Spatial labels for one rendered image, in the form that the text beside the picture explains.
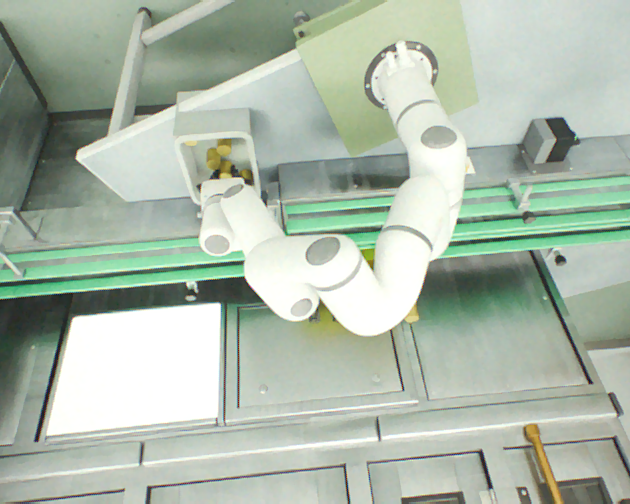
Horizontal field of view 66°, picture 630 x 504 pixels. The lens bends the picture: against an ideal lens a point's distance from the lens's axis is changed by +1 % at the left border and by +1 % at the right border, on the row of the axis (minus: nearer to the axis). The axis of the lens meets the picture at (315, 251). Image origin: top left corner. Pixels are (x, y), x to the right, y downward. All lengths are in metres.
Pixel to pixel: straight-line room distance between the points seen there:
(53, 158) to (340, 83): 1.23
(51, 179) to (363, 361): 1.24
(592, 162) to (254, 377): 1.02
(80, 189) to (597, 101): 1.57
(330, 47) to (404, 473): 0.94
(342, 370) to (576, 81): 0.89
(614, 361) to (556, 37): 4.21
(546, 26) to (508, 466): 0.97
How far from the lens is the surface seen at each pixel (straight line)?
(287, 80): 1.12
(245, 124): 1.12
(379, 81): 1.06
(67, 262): 1.37
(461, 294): 1.44
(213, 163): 1.19
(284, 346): 1.28
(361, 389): 1.23
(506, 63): 1.23
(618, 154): 1.49
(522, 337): 1.42
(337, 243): 0.65
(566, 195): 1.35
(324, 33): 1.00
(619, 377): 5.15
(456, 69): 1.12
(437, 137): 0.83
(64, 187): 1.86
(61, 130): 2.10
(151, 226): 1.33
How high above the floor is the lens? 1.68
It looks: 36 degrees down
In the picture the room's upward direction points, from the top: 173 degrees clockwise
